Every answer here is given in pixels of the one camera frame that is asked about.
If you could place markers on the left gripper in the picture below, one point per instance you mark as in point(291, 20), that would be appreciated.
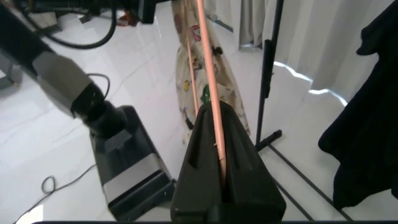
point(146, 9)

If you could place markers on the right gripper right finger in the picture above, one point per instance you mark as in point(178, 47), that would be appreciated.
point(248, 183)

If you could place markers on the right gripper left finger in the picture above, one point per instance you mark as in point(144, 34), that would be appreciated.
point(199, 186)

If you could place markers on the cream printed garment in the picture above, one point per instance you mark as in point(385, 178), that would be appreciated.
point(183, 81)

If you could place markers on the pink clothes hanger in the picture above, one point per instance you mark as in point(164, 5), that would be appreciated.
point(211, 77)

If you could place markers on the black garment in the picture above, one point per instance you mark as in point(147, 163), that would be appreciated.
point(367, 124)

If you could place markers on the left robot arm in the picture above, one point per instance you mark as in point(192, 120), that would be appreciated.
point(59, 81)

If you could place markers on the black clothes rack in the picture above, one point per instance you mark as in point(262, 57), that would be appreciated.
point(268, 62)

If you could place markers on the white curtain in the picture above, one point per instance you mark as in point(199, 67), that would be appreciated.
point(298, 31)

